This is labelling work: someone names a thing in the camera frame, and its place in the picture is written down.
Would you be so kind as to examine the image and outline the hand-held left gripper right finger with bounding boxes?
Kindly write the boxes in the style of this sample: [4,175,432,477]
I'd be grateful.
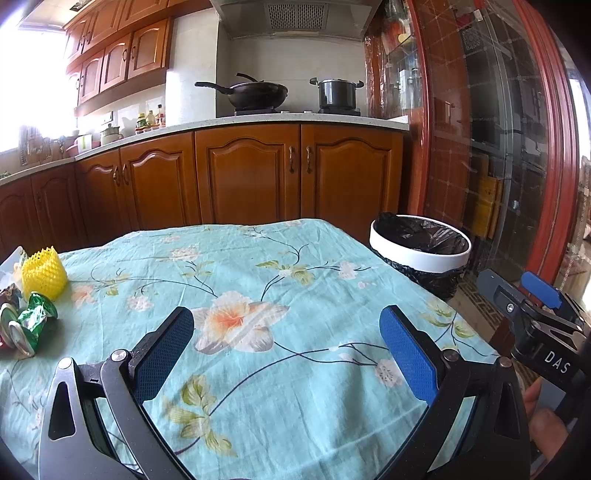
[374,305,536,480]

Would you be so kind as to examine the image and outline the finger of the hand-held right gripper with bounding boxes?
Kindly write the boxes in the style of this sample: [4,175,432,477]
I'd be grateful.
[522,271,563,311]
[477,269,532,324]

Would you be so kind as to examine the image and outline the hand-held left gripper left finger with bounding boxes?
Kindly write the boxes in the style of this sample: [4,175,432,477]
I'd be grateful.
[38,305,199,480]

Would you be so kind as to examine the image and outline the white round bin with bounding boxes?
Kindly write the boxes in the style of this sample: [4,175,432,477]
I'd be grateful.
[369,215,472,274]

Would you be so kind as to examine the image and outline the white trash bin black bag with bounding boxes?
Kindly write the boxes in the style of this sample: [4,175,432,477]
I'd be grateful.
[372,212,469,303]

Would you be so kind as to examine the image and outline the person's right hand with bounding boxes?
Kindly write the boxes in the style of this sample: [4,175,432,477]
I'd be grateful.
[523,377,573,462]

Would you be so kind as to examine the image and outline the wooden chair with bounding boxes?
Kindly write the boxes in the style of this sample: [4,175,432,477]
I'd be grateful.
[493,318,514,357]

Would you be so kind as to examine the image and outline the yellow wooden board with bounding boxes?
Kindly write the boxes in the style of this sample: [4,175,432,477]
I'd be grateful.
[478,178,502,239]

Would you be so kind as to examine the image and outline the teal floral tablecloth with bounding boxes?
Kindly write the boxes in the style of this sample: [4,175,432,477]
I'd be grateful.
[0,218,497,480]

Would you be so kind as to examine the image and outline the green crumpled snack wrapper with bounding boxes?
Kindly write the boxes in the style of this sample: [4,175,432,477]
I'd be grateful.
[17,293,58,344]

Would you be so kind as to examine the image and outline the crushed silver-top drink can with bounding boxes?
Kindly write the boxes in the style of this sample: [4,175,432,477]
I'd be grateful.
[8,320,37,358]

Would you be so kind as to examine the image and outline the yellow foam fruit net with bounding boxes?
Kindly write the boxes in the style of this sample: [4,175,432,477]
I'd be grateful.
[21,247,69,301]

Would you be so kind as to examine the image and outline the red-framed glass door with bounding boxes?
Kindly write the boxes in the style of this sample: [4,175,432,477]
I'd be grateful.
[409,0,591,301]

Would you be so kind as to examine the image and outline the white plastic bag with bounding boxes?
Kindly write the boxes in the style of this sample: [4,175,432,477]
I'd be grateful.
[0,246,28,289]

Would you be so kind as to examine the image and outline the wooden lower kitchen cabinets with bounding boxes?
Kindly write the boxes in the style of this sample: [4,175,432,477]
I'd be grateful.
[0,124,409,259]

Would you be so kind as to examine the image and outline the wooden kitchen cabinets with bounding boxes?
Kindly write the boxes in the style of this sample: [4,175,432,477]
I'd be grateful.
[0,124,409,259]
[62,0,218,116]

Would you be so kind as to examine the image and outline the utensil rack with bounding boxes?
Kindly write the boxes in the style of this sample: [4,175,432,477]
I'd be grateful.
[18,124,52,165]

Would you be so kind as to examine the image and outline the glass display shelf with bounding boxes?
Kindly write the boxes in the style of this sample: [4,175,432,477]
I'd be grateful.
[365,0,428,123]

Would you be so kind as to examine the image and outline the dark steel cooking pot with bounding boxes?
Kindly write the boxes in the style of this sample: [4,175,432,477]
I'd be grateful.
[309,78,365,112]

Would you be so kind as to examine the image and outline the black wok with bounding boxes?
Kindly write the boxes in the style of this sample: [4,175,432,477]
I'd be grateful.
[195,73,289,110]

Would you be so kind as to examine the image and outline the kitchen window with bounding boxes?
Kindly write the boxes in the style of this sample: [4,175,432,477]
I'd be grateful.
[0,23,79,153]

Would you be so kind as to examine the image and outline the wooden upper kitchen cabinets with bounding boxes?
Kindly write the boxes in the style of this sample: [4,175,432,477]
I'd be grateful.
[62,0,218,116]

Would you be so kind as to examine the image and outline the steel range hood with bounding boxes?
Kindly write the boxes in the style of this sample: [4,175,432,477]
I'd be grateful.
[210,0,384,42]

